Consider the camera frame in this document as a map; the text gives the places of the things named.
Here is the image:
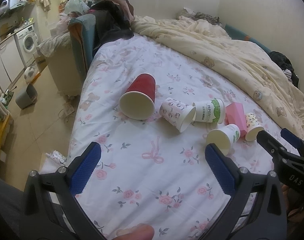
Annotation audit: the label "red ribbed paper cup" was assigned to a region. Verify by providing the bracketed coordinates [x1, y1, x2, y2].
[119, 73, 156, 120]

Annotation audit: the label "yellow dotted paper cup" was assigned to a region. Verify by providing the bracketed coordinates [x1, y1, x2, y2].
[245, 113, 264, 141]

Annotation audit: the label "white green-leaf paper cup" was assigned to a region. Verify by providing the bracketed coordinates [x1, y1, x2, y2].
[206, 124, 240, 156]

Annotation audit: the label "white green paper cup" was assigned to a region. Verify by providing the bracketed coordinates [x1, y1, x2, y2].
[192, 98, 226, 124]

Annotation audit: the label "pink patterned paper cup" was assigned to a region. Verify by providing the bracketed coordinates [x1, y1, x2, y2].
[159, 98, 196, 133]

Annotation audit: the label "person's thumb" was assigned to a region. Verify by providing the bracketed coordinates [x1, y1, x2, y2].
[115, 224, 155, 240]

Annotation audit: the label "cream bear-print duvet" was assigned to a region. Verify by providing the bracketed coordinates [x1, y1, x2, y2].
[131, 16, 304, 139]

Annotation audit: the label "white floral bed sheet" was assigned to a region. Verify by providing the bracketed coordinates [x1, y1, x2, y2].
[68, 35, 281, 239]

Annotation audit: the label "grey bucket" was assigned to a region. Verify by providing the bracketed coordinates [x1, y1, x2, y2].
[15, 83, 38, 109]

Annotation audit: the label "white kitchen cabinet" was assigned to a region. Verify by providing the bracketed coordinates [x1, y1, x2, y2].
[0, 36, 24, 92]

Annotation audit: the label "white washing machine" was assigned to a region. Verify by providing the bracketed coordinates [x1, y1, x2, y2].
[14, 24, 38, 68]

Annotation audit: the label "teal bed headboard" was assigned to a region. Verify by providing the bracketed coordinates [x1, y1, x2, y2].
[68, 14, 96, 81]

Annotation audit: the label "white plastic bag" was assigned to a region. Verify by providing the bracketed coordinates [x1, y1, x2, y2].
[64, 0, 90, 14]

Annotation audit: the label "black clothes by wall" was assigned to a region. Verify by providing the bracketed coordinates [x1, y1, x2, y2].
[268, 51, 299, 88]

